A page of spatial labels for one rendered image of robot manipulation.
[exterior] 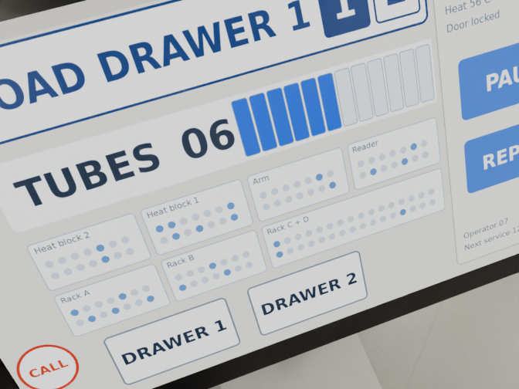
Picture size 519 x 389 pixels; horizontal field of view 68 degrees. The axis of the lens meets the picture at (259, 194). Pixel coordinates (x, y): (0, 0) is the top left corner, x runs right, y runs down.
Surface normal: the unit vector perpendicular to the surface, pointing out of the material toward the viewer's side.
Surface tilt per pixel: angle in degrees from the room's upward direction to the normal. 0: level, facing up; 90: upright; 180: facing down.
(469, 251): 50
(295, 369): 3
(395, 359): 0
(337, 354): 5
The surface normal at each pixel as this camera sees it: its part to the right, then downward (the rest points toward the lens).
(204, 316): 0.20, 0.29
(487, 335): -0.06, -0.50
